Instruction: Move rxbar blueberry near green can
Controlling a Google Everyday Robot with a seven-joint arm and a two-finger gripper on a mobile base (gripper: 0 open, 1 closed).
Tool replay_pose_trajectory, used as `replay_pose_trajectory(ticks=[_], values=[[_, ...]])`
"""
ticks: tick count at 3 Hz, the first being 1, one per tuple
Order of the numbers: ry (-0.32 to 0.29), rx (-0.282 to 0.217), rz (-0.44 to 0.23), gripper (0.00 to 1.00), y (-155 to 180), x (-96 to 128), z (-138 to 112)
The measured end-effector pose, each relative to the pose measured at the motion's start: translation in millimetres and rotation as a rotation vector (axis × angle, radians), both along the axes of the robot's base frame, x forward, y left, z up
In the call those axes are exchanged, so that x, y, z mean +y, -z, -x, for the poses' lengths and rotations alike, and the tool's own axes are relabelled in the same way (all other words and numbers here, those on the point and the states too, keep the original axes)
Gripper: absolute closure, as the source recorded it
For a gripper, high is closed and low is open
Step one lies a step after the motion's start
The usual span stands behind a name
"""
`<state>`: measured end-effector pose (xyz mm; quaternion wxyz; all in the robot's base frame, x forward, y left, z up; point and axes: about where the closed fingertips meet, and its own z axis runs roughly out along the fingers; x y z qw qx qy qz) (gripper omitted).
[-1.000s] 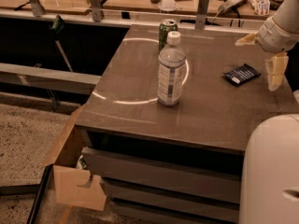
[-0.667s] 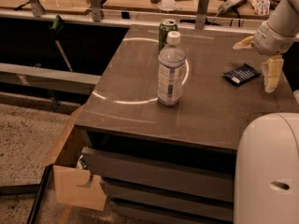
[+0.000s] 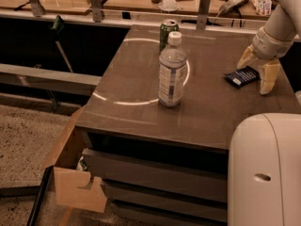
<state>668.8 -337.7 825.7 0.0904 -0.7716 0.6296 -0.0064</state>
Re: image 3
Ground brown cardboard box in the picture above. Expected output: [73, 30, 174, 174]
[42, 107, 107, 213]

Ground black mesh cup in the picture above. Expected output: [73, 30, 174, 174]
[271, 0, 279, 10]

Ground grey power strip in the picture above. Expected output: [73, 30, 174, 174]
[219, 0, 249, 15]

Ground blue rxbar blueberry wrapper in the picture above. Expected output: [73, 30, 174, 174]
[225, 66, 260, 89]

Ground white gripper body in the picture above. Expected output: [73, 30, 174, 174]
[252, 27, 294, 60]

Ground green handled tool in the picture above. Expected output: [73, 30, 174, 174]
[50, 14, 74, 73]

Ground metal railing frame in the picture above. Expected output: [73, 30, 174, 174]
[0, 0, 268, 29]

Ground green soda can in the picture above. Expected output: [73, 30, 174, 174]
[159, 19, 179, 51]

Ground grey drawer cabinet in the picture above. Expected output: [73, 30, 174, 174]
[76, 25, 300, 226]

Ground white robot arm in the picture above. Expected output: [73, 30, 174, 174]
[228, 0, 301, 226]

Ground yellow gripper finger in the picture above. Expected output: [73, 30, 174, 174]
[259, 59, 280, 95]
[237, 45, 258, 69]

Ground clear plastic water bottle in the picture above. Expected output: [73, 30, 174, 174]
[158, 31, 187, 107]

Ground white snack packet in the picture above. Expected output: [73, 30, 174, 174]
[253, 0, 272, 16]

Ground white bowl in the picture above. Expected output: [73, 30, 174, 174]
[159, 0, 179, 12]

